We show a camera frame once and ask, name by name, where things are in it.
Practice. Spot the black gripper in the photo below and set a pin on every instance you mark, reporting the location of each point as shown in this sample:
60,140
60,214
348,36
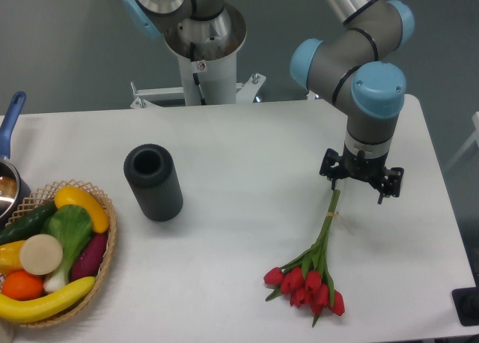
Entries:
387,182

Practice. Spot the red tulip bouquet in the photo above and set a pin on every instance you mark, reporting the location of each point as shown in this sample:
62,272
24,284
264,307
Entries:
306,281

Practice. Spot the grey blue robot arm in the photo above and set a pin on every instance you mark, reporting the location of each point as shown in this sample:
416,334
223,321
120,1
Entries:
350,73

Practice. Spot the black device at edge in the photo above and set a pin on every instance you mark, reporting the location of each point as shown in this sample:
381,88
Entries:
466,305

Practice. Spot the dark grey ribbed vase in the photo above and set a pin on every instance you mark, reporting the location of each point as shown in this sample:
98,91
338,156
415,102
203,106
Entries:
151,174

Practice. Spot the purple sweet potato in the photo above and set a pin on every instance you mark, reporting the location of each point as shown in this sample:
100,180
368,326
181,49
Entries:
88,263

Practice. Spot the green bok choy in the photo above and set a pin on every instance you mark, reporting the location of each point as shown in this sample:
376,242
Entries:
71,226

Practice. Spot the woven wicker basket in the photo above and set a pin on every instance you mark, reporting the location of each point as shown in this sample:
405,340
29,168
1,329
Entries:
45,195

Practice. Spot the beige round disc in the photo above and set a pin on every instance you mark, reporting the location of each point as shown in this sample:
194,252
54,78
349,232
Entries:
41,254

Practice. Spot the green cucumber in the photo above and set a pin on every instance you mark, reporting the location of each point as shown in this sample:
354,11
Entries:
29,224

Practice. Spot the orange fruit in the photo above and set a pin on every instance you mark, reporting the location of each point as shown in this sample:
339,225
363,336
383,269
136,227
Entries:
22,286

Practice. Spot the yellow bell pepper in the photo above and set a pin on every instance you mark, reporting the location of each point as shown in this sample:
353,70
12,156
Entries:
9,256

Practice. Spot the yellow banana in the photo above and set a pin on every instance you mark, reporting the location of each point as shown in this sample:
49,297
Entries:
31,311

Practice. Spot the white frame at right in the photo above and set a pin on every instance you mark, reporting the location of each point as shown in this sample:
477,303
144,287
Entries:
468,146

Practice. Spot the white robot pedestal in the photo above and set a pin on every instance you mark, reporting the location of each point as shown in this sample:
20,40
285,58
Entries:
206,53

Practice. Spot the blue handled saucepan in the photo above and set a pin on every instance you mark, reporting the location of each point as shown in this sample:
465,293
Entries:
13,188

